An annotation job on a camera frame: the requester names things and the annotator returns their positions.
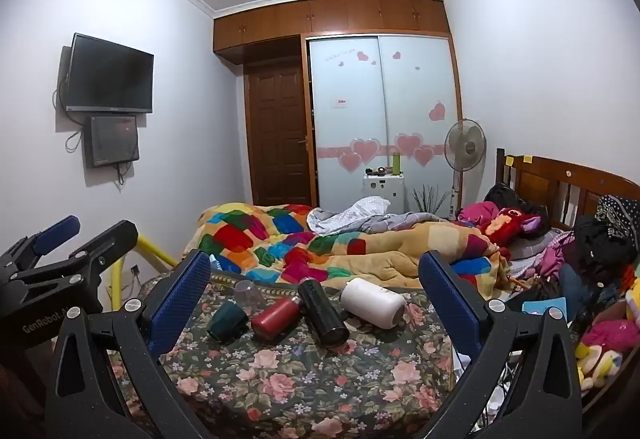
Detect colourful patchwork blanket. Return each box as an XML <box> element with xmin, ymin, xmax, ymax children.
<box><xmin>182</xmin><ymin>202</ymin><xmax>512</xmax><ymax>291</ymax></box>

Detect grey crumpled cloth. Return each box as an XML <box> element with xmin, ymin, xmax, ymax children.
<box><xmin>306</xmin><ymin>197</ymin><xmax>452</xmax><ymax>236</ymax></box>

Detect white cup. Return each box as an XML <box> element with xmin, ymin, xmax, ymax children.
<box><xmin>340</xmin><ymin>277</ymin><xmax>408</xmax><ymax>331</ymax></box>

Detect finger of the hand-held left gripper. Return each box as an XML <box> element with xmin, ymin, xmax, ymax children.
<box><xmin>0</xmin><ymin>215</ymin><xmax>82</xmax><ymax>278</ymax></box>
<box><xmin>10</xmin><ymin>220</ymin><xmax>140</xmax><ymax>293</ymax></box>

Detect black wall television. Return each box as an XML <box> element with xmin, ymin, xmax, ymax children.
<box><xmin>59</xmin><ymin>33</ymin><xmax>155</xmax><ymax>115</ymax></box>

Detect black television cable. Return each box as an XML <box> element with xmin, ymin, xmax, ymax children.
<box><xmin>52</xmin><ymin>75</ymin><xmax>86</xmax><ymax>154</ymax></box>

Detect black bottle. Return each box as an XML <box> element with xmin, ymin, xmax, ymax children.
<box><xmin>298</xmin><ymin>277</ymin><xmax>351</xmax><ymax>347</ymax></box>

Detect pink clothes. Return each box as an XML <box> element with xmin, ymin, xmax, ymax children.
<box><xmin>541</xmin><ymin>228</ymin><xmax>577</xmax><ymax>281</ymax></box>

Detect black clothes pile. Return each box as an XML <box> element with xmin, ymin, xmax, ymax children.
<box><xmin>571</xmin><ymin>214</ymin><xmax>640</xmax><ymax>272</ymax></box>

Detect red plush toy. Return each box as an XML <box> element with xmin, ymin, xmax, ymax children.
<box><xmin>481</xmin><ymin>206</ymin><xmax>551</xmax><ymax>246</ymax></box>

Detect green spiky plant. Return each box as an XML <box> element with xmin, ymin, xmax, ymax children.
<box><xmin>412</xmin><ymin>184</ymin><xmax>452</xmax><ymax>221</ymax></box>

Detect small black wall monitor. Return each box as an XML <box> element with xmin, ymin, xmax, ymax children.
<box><xmin>83</xmin><ymin>115</ymin><xmax>141</xmax><ymax>170</ymax></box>

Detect red bottle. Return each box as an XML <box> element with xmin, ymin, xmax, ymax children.
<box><xmin>251</xmin><ymin>296</ymin><xmax>303</xmax><ymax>341</ymax></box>

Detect black patterned scarf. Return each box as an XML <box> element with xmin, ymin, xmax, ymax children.
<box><xmin>594</xmin><ymin>194</ymin><xmax>640</xmax><ymax>241</ymax></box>

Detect clear glass cup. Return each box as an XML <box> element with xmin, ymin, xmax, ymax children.
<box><xmin>234</xmin><ymin>280</ymin><xmax>265</xmax><ymax>311</ymax></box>

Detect wooden bed headboard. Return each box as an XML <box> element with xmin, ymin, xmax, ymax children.
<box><xmin>495</xmin><ymin>148</ymin><xmax>640</xmax><ymax>241</ymax></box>

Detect small white cabinet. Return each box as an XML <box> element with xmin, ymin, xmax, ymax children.
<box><xmin>362</xmin><ymin>174</ymin><xmax>405</xmax><ymax>214</ymax></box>

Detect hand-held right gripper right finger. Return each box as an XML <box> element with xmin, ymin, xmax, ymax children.
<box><xmin>417</xmin><ymin>251</ymin><xmax>584</xmax><ymax>439</ymax></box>

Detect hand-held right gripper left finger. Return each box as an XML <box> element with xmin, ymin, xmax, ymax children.
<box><xmin>44</xmin><ymin>250</ymin><xmax>212</xmax><ymax>439</ymax></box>

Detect dark green cup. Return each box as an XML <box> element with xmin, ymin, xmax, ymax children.
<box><xmin>207</xmin><ymin>300</ymin><xmax>250</xmax><ymax>344</ymax></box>

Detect yellow plush toy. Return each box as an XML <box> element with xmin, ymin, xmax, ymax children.
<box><xmin>574</xmin><ymin>343</ymin><xmax>626</xmax><ymax>391</ymax></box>

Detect standing fan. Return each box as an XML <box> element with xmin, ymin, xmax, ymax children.
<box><xmin>444</xmin><ymin>119</ymin><xmax>487</xmax><ymax>221</ymax></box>

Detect pink plush toy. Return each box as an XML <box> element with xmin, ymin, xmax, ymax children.
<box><xmin>579</xmin><ymin>319</ymin><xmax>634</xmax><ymax>361</ymax></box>

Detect yellow pipe rail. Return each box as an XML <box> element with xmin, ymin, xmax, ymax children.
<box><xmin>110</xmin><ymin>234</ymin><xmax>179</xmax><ymax>313</ymax></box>

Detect brown wooden door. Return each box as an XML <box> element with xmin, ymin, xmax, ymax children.
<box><xmin>244</xmin><ymin>59</ymin><xmax>314</xmax><ymax>208</ymax></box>

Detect wooden wardrobe with heart stickers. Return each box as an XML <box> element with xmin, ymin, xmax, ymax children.
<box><xmin>213</xmin><ymin>0</ymin><xmax>464</xmax><ymax>221</ymax></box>

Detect black bag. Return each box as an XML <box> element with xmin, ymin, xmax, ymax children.
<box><xmin>484</xmin><ymin>182</ymin><xmax>527</xmax><ymax>221</ymax></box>

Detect floral bed sheet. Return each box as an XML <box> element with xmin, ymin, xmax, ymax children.
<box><xmin>107</xmin><ymin>270</ymin><xmax>457</xmax><ymax>439</ymax></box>

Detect light blue book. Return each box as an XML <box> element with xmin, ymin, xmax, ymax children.
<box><xmin>520</xmin><ymin>297</ymin><xmax>569</xmax><ymax>326</ymax></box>

